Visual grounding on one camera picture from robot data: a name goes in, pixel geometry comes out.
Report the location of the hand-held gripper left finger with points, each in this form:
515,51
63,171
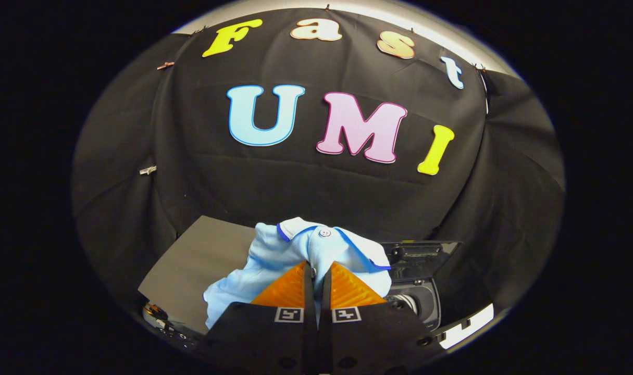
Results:
274,338

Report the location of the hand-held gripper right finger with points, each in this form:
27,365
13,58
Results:
368,338

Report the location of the grey washing machine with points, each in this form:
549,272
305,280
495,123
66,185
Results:
423,302

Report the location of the light blue polo shirt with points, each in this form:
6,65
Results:
280,255

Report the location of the dark glass washing machine lid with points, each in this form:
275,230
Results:
420,258

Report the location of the grey cabinet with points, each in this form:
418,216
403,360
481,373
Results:
201,260

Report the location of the silver clip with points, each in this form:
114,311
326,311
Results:
148,170

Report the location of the copper clip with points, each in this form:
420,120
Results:
165,65

